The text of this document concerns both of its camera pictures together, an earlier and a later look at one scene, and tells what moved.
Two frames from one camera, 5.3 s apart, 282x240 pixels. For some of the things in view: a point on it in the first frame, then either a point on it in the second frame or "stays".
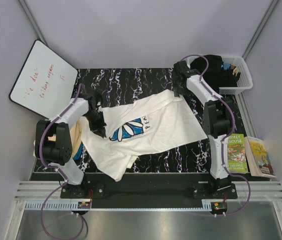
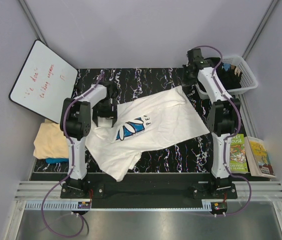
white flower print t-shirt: (154, 122) stays
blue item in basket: (226, 66) stays
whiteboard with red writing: (46, 82) stays
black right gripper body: (179, 89) → (187, 79)
